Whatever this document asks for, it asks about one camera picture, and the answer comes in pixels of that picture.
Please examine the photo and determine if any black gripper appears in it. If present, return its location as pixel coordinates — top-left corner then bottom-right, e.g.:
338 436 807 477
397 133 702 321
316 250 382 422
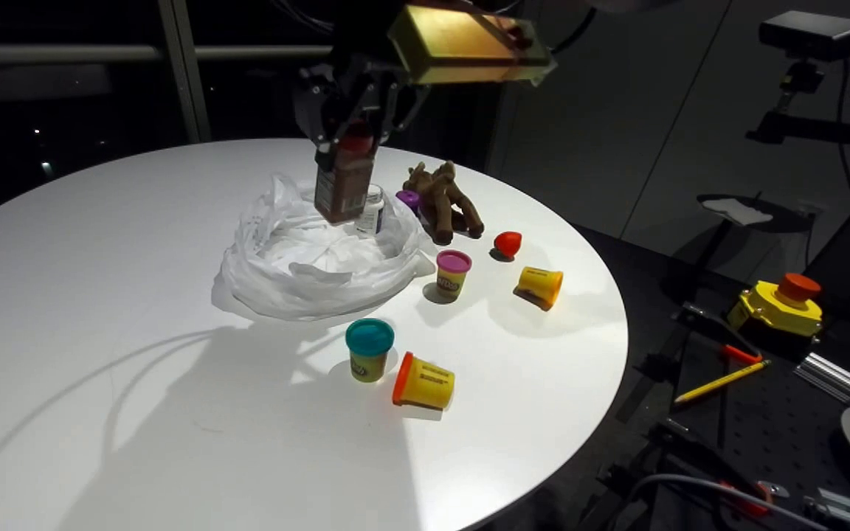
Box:
289 52 418 200

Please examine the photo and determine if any brown jar orange lid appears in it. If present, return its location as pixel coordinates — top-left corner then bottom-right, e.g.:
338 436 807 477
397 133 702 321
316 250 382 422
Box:
310 133 381 228

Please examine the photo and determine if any yellow tub pink lid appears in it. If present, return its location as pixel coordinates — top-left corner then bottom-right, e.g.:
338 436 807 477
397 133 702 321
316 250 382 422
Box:
431 245 474 304

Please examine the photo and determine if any yellow tub teal lid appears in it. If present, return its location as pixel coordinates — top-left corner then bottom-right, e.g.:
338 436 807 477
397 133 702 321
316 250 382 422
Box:
342 315 397 387

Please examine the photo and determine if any large yellow tub orange lid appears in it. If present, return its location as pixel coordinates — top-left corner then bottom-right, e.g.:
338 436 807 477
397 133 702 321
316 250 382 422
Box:
514 263 567 313

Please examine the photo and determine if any small yellow tub orange lid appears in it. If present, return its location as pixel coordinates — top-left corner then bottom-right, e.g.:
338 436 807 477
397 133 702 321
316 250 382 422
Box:
388 347 459 414

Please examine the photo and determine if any white plastic bag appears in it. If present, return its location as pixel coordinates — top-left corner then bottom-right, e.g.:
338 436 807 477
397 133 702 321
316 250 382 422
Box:
207 172 440 324

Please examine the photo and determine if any brown plush toy animal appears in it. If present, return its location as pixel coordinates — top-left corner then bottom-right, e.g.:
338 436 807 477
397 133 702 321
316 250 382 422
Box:
401 160 490 247

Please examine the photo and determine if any red plastic cap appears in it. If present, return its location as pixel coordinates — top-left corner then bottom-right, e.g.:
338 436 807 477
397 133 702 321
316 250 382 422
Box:
490 228 527 266

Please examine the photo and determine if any white flat plate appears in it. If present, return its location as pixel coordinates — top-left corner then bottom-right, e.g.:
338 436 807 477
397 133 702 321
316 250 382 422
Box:
697 195 778 232

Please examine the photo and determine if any yellow pencil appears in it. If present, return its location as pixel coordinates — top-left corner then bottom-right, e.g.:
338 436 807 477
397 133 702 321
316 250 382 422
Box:
673 356 772 409

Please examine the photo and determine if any yellow emergency stop red button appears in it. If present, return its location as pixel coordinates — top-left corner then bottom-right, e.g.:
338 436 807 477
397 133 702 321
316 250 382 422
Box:
726 268 826 341

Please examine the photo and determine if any grey window frame post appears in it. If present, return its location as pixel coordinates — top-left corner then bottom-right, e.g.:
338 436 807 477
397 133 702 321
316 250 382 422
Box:
152 0 215 147

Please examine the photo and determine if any grey horizontal window rail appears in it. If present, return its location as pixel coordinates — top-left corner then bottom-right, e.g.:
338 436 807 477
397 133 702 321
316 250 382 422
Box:
0 40 336 71

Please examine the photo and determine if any red handled tool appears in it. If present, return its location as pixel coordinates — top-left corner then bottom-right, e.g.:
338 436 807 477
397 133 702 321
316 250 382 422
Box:
717 340 767 368

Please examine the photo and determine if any black camera on stand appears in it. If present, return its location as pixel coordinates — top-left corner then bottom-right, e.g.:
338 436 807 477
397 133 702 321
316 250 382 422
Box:
745 5 850 154

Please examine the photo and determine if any grey floor cable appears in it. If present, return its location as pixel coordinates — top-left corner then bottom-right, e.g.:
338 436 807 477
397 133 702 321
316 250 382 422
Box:
629 468 831 531

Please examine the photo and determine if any aluminium profile rail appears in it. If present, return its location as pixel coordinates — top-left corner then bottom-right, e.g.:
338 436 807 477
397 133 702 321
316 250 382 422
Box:
797 347 850 403

